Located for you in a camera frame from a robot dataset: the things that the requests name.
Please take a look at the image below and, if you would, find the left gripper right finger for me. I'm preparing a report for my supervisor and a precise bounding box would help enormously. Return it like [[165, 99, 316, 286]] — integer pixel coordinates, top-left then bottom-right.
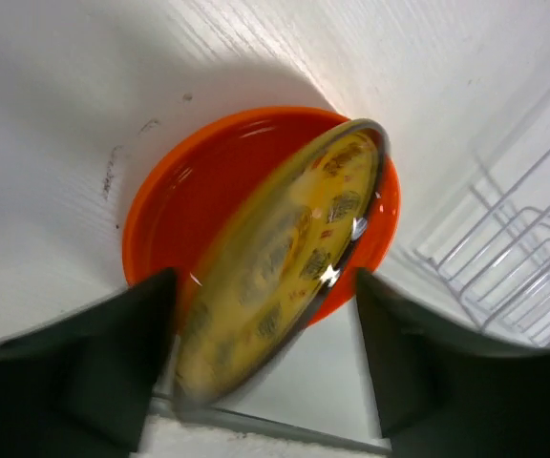
[[356, 269, 550, 457]]

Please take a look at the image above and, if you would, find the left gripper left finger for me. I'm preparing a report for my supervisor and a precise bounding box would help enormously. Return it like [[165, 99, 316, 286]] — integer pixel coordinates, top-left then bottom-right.
[[0, 268, 177, 457]]

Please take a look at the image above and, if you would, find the yellow brown patterned plate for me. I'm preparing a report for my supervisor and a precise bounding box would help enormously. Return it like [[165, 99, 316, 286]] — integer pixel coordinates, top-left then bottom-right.
[[173, 118, 390, 409]]

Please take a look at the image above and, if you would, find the orange plastic plate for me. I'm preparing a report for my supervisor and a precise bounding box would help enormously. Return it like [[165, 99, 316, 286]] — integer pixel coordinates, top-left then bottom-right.
[[121, 105, 403, 330]]

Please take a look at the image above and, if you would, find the white foam front panel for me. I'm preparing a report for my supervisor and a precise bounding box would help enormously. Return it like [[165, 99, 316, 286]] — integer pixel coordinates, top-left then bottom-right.
[[132, 416, 370, 458]]

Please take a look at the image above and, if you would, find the white wire dish rack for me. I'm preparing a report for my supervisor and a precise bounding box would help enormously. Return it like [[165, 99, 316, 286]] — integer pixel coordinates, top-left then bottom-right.
[[398, 61, 550, 349]]

